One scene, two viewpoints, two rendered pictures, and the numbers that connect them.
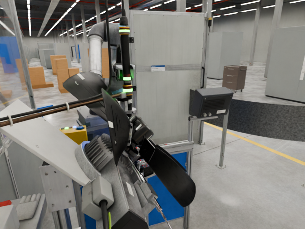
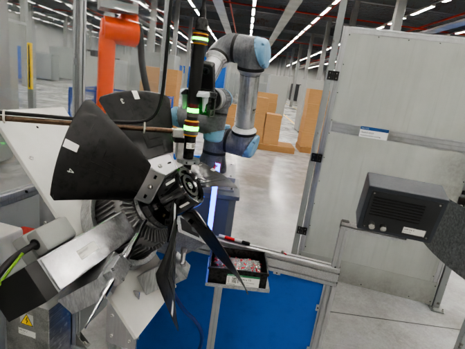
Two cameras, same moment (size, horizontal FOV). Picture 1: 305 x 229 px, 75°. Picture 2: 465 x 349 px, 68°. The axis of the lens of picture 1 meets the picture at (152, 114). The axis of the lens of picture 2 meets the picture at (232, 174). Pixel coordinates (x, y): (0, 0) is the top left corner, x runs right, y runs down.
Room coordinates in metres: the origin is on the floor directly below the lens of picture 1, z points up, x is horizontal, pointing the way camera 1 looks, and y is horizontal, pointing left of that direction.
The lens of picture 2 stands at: (0.09, -0.51, 1.51)
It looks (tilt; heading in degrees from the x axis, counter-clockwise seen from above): 15 degrees down; 30
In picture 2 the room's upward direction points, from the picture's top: 8 degrees clockwise
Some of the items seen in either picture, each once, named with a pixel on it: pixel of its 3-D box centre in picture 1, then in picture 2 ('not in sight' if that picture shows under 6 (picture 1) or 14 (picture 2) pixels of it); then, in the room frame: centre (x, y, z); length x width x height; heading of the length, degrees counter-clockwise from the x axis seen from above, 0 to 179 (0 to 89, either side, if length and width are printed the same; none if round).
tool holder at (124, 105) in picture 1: (126, 102); (185, 145); (0.89, 0.12, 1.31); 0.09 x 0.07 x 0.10; 142
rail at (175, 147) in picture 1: (135, 154); (230, 249); (1.27, 0.12, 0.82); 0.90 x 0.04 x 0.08; 107
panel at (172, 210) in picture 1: (138, 196); (220, 323); (1.27, 0.12, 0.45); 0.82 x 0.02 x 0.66; 107
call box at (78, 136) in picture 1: (73, 136); not in sight; (1.15, 0.50, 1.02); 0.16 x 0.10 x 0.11; 107
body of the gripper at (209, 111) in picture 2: (122, 70); (205, 101); (1.00, 0.15, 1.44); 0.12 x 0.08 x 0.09; 17
